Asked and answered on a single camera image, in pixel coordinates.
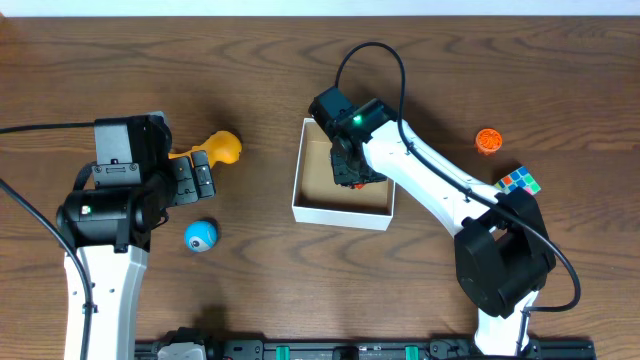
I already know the orange round cap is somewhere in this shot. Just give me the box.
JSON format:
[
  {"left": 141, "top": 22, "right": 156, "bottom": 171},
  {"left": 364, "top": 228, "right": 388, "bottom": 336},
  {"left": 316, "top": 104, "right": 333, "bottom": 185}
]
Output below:
[{"left": 474, "top": 128, "right": 503, "bottom": 155}]

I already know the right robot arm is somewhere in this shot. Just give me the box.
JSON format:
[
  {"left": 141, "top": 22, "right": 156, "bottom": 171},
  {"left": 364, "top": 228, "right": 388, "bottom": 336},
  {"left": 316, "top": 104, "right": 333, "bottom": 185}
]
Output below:
[{"left": 309, "top": 87, "right": 556, "bottom": 356}]

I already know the white cardboard box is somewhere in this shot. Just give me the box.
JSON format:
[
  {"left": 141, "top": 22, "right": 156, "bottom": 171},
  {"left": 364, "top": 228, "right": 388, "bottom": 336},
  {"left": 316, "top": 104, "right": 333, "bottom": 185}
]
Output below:
[{"left": 291, "top": 118, "right": 395, "bottom": 231}]

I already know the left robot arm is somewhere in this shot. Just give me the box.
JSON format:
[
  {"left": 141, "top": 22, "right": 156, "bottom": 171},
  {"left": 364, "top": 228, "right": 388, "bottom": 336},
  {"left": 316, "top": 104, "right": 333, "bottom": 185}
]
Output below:
[{"left": 57, "top": 112, "right": 215, "bottom": 359}]

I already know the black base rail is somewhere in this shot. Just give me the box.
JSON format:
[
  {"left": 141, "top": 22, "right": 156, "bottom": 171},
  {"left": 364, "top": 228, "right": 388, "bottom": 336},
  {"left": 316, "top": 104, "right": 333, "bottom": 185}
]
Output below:
[{"left": 134, "top": 327, "right": 597, "bottom": 360}]

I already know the blue ball toy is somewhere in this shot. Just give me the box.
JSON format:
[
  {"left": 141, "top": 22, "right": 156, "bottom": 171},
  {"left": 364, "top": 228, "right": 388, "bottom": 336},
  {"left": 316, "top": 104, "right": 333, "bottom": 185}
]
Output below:
[{"left": 184, "top": 220, "right": 218, "bottom": 253}]

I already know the colourful puzzle cube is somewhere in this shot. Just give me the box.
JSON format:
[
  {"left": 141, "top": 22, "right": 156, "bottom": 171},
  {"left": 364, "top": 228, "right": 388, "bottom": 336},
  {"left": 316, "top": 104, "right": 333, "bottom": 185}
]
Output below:
[{"left": 495, "top": 166, "right": 541, "bottom": 195}]

